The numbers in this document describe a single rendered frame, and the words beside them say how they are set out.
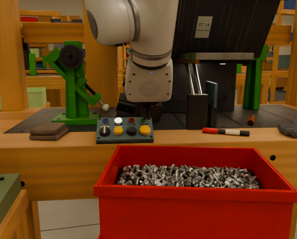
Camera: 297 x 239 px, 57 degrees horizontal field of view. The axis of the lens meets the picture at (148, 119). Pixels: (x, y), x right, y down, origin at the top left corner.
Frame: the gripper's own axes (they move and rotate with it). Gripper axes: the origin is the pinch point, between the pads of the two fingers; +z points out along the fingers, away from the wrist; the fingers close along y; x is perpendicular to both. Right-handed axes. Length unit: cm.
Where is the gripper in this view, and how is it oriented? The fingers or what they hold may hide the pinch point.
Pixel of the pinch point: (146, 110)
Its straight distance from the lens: 67.2
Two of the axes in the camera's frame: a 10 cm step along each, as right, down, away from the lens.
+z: -0.5, 6.7, 7.4
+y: 10.0, -0.2, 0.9
